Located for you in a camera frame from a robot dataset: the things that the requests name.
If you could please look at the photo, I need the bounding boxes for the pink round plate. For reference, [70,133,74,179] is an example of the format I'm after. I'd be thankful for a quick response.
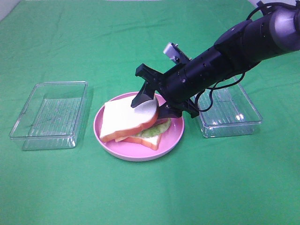
[93,92,184,161]

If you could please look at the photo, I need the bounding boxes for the right clear plastic tray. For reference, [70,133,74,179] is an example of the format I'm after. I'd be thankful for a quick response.
[197,83,263,138]

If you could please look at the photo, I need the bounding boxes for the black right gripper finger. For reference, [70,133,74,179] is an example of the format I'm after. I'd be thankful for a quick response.
[158,104,182,119]
[131,81,155,108]

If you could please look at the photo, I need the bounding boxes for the toy bacon strip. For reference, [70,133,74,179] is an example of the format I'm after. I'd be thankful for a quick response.
[156,118,168,125]

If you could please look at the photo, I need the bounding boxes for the clear plastic tray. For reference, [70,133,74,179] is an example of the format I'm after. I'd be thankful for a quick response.
[197,83,263,138]
[9,81,88,150]

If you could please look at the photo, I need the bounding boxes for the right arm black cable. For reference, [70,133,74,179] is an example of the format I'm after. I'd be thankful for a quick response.
[194,1,298,113]

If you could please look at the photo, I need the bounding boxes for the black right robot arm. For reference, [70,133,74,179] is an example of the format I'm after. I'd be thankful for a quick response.
[131,2,300,118]

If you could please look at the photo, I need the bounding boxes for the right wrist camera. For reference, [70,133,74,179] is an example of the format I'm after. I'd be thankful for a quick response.
[163,42,191,65]

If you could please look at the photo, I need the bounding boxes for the toy bread slice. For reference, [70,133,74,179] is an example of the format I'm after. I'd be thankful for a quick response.
[99,96,159,142]
[123,134,162,150]

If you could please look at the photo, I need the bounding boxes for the toy lettuce leaf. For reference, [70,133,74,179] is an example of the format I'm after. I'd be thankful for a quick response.
[136,118,171,137]

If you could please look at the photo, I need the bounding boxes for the left clear plastic tray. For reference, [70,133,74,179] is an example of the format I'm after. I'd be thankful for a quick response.
[9,81,88,150]

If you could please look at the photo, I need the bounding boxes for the yellow toy cheese slice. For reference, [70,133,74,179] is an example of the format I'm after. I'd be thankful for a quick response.
[114,136,130,142]

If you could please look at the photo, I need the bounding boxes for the green tablecloth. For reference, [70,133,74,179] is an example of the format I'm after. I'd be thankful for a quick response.
[0,0,300,225]

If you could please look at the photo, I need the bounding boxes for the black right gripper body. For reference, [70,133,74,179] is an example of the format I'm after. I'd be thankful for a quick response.
[135,47,234,117]

